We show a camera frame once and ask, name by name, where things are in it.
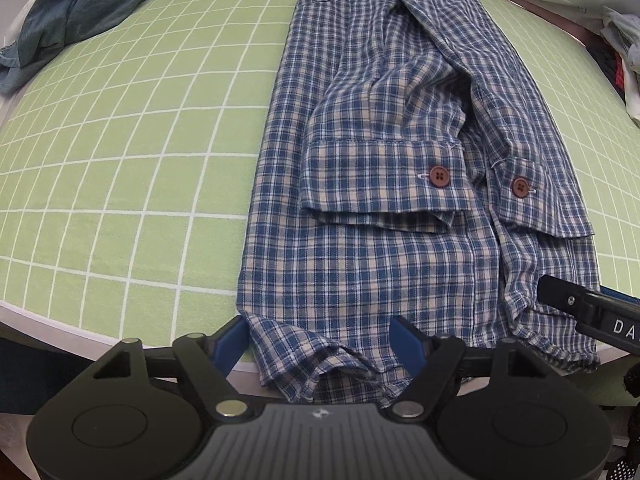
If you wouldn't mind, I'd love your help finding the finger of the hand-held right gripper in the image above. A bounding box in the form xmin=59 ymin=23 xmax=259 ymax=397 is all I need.
xmin=537 ymin=274 xmax=640 ymax=322

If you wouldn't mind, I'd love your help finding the white folded garment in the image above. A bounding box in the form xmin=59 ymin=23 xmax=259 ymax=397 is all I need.
xmin=600 ymin=6 xmax=640 ymax=72

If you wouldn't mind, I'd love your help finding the blue plaid shirt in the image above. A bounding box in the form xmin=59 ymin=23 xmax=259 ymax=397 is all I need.
xmin=236 ymin=0 xmax=601 ymax=408

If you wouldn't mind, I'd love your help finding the dark blue cloth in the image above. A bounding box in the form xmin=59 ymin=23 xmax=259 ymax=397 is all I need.
xmin=0 ymin=334 xmax=108 ymax=417

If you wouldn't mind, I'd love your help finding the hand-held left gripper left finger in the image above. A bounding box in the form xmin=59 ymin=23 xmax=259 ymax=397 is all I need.
xmin=92 ymin=316 xmax=251 ymax=418

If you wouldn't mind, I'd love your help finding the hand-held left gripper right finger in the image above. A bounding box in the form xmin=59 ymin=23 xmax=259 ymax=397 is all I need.
xmin=389 ymin=316 xmax=551 ymax=418

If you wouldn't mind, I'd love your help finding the green grid mat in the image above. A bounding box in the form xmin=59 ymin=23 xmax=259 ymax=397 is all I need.
xmin=0 ymin=0 xmax=640 ymax=406

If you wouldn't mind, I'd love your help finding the blue denim garment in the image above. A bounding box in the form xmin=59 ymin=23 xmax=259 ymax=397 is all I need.
xmin=0 ymin=0 xmax=166 ymax=95

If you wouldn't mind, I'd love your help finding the black dotted cloth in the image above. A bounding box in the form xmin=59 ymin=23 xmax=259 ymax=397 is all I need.
xmin=604 ymin=360 xmax=640 ymax=480

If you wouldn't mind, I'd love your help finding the reddish wooden rail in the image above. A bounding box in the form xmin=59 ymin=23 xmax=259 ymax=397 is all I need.
xmin=495 ymin=0 xmax=603 ymax=48

